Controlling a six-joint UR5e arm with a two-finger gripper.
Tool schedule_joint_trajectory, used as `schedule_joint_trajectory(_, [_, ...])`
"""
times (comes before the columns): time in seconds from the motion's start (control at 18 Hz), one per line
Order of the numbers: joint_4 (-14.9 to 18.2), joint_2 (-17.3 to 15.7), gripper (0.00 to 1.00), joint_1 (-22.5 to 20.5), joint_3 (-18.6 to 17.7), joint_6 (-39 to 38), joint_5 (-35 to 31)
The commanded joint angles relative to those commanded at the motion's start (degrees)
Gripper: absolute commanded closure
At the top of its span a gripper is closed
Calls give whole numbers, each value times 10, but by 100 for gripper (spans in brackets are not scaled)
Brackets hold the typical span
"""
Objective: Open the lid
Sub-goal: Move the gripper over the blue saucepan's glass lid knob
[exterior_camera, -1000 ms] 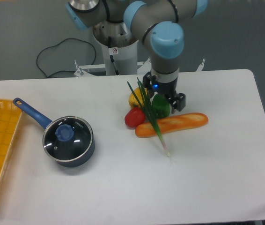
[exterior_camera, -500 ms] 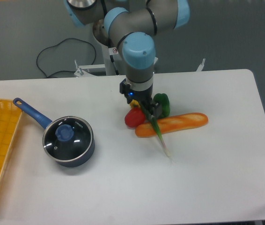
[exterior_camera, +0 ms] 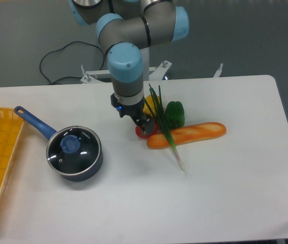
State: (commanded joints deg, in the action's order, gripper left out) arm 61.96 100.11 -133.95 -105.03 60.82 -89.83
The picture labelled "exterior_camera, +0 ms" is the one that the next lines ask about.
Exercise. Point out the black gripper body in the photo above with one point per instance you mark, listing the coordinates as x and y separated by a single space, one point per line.
134 111

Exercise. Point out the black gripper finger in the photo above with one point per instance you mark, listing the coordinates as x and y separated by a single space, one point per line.
144 125
118 107

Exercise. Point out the glass lid blue knob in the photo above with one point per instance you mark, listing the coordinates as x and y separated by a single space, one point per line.
73 150

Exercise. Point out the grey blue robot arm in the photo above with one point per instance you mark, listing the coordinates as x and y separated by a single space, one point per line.
123 29

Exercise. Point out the red bell pepper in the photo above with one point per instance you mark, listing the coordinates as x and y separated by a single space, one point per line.
145 135

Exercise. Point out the yellow bell pepper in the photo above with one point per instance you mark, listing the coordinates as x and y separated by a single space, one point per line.
150 104

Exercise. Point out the green spring onion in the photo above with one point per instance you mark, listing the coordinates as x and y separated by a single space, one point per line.
160 119

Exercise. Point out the green bell pepper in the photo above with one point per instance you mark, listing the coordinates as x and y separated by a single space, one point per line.
174 114

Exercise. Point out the orange baguette bread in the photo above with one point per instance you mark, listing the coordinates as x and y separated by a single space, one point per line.
188 134

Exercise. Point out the white table bracket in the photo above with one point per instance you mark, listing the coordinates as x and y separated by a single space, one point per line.
218 71

